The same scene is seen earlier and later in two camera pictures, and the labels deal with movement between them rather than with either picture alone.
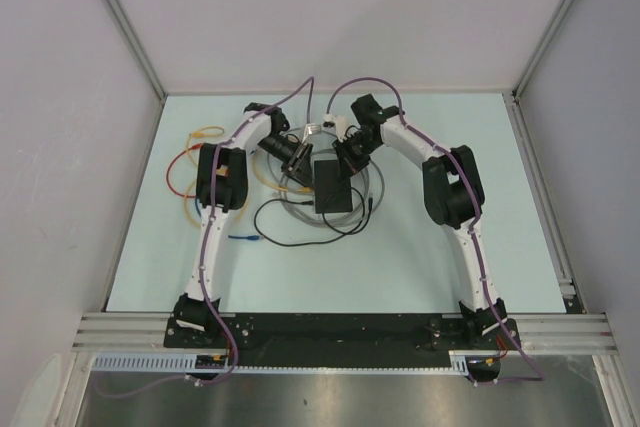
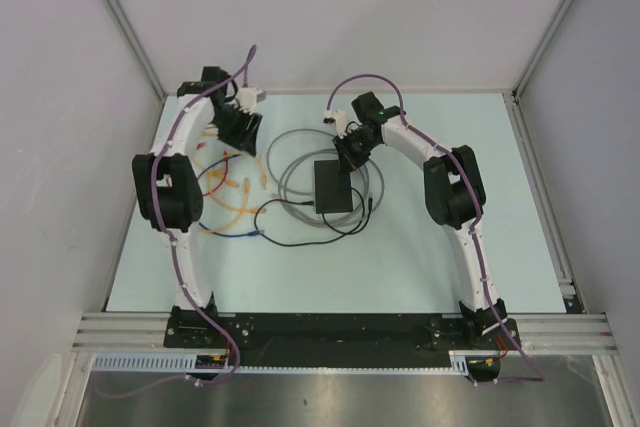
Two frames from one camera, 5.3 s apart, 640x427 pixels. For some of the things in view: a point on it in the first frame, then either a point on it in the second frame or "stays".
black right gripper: [348, 165] stays
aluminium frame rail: [562, 331] stays
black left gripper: [295, 164] → [243, 140]
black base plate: [337, 335] stays
